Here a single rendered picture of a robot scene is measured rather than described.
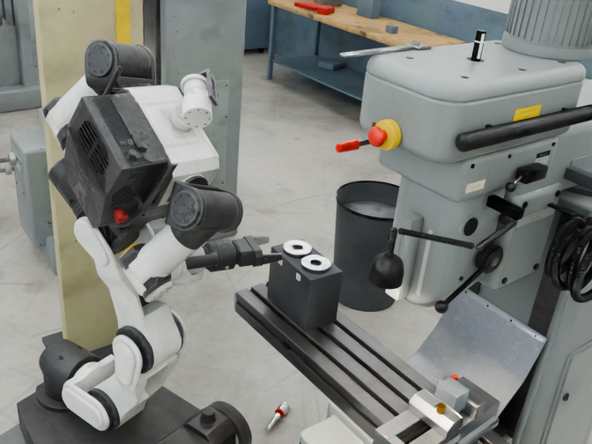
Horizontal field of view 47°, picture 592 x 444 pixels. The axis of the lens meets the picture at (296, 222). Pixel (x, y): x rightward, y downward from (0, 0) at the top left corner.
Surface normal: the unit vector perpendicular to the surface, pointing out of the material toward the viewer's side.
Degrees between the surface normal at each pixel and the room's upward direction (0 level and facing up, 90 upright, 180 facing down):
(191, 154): 34
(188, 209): 68
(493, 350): 63
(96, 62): 75
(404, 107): 90
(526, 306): 90
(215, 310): 0
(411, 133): 90
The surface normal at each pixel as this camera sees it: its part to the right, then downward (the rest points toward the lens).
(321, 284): 0.56, 0.43
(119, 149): 0.56, -0.55
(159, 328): 0.74, -0.15
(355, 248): -0.55, 0.40
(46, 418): 0.09, -0.88
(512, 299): -0.79, 0.22
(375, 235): -0.14, 0.51
